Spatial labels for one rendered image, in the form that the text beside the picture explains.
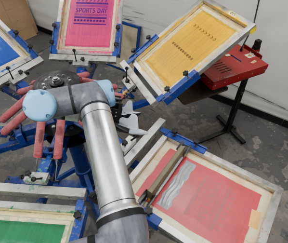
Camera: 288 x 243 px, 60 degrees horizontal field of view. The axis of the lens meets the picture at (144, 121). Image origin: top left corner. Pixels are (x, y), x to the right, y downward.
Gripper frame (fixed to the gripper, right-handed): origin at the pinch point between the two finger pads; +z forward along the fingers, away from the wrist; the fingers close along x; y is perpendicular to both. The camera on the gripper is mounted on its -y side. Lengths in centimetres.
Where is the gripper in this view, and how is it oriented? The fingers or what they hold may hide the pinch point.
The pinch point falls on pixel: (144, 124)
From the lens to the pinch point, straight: 80.7
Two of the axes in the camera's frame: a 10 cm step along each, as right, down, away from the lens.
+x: -1.6, -4.1, 9.0
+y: 2.1, -9.0, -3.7
